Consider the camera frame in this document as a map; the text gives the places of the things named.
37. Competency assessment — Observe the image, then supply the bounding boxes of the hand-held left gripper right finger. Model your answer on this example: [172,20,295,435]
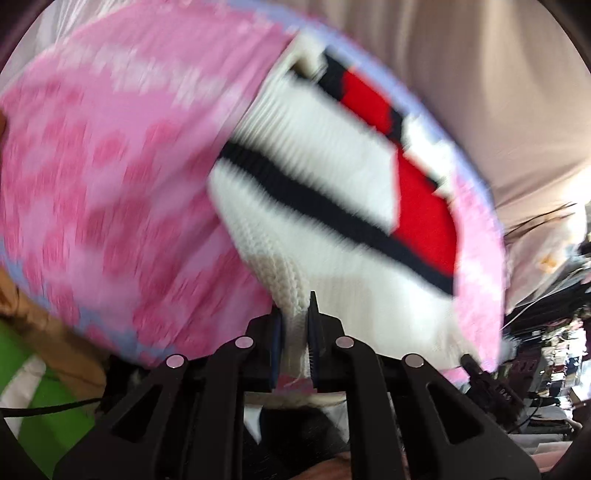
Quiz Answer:
[307,291,541,480]

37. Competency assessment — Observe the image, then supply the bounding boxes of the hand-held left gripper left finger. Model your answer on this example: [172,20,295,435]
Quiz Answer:
[52,306,284,480]

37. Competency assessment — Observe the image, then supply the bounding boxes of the white red black knitted sweater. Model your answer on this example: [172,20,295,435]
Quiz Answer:
[207,33,460,409]

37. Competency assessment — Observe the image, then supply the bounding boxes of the pink patterned blanket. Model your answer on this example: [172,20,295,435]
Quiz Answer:
[0,4,508,386]

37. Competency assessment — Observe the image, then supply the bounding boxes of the brown cloth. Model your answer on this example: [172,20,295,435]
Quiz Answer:
[0,268,116,402]

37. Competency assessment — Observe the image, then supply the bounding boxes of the green cloth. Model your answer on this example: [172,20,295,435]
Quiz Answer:
[0,318,100,478]

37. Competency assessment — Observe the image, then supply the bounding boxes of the cluttered shelf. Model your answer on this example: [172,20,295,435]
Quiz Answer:
[501,240,591,444]

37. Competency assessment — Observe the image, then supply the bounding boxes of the beige curtain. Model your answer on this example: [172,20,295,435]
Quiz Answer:
[295,0,591,232]

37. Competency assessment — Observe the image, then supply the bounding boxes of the black cable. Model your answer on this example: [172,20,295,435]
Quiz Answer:
[0,398,102,418]

